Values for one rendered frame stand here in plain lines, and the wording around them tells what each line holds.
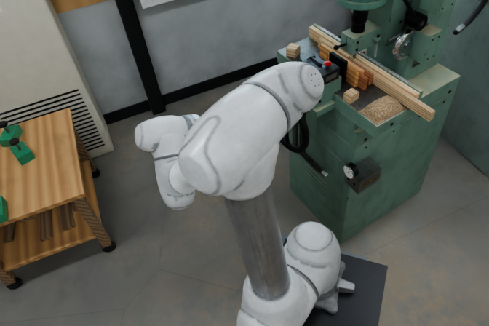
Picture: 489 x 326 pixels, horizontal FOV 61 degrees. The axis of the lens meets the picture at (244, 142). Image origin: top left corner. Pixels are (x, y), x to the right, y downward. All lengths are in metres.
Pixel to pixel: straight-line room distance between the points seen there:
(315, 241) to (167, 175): 0.47
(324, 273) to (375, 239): 1.08
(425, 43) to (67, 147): 1.66
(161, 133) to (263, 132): 0.59
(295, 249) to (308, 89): 0.56
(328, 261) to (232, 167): 0.61
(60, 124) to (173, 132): 1.18
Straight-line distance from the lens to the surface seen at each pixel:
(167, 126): 1.27
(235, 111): 0.71
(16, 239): 2.45
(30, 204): 2.05
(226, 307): 2.10
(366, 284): 1.46
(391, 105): 1.54
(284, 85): 0.77
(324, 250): 1.20
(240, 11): 2.92
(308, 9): 3.19
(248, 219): 0.84
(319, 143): 1.87
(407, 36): 1.65
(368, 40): 1.67
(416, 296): 2.18
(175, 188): 1.23
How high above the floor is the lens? 1.92
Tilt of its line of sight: 46 degrees down
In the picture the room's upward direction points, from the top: 7 degrees counter-clockwise
